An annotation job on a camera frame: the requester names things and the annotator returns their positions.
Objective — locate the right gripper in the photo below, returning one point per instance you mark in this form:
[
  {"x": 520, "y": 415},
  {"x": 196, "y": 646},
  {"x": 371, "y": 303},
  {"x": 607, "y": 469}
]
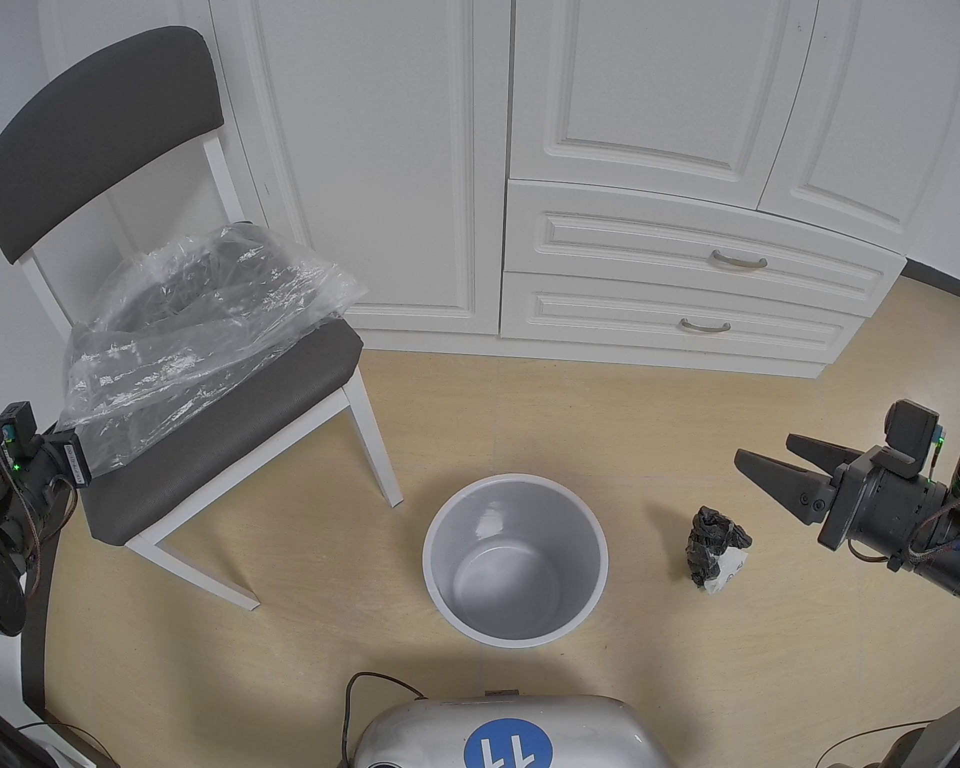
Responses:
[{"x": 885, "y": 510}]

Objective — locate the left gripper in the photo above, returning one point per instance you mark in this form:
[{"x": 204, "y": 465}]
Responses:
[{"x": 52, "y": 469}]

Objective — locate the black plastic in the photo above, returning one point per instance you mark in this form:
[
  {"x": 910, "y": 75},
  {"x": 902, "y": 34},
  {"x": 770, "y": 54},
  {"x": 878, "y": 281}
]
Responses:
[{"x": 709, "y": 536}]

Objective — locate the clear plastic bag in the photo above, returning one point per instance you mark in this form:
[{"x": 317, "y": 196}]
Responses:
[{"x": 195, "y": 322}]

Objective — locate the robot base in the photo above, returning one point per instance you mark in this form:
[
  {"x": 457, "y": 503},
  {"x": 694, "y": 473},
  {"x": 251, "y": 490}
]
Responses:
[{"x": 585, "y": 731}]

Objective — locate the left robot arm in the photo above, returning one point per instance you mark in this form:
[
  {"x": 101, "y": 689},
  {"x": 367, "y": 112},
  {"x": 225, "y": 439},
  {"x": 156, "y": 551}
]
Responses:
[{"x": 15, "y": 592}]

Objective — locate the white trash bin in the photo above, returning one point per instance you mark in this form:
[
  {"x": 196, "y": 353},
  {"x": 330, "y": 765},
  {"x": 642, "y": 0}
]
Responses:
[{"x": 517, "y": 517}]

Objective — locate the grey padded white chair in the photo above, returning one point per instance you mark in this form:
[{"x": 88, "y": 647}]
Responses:
[{"x": 225, "y": 405}]

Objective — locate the white wardrobe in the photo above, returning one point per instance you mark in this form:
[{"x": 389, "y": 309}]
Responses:
[{"x": 637, "y": 90}]

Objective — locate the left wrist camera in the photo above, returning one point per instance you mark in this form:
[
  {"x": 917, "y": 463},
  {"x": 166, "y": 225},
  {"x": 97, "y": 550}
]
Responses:
[{"x": 16, "y": 427}]

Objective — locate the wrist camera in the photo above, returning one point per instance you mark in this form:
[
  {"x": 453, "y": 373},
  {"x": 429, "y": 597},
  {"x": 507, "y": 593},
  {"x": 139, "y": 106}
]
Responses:
[
  {"x": 16, "y": 427},
  {"x": 911, "y": 435}
]

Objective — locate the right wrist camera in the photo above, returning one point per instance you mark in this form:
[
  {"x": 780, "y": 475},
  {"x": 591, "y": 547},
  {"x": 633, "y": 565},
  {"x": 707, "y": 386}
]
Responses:
[{"x": 911, "y": 435}]

